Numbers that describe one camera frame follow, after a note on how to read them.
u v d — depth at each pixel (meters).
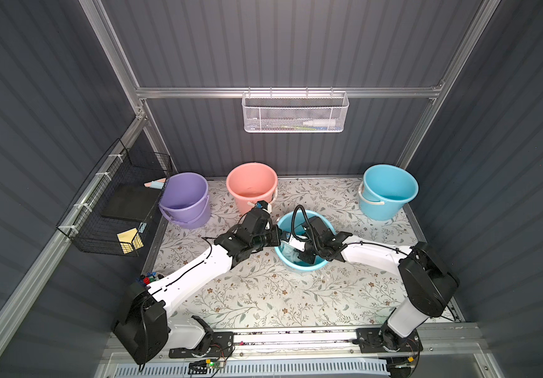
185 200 1.07
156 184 0.82
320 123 0.89
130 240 0.60
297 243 0.77
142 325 0.37
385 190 1.09
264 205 0.72
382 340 0.67
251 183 1.00
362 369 0.70
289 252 0.86
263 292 0.84
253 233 0.60
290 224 0.75
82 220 0.62
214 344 0.72
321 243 0.69
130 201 0.75
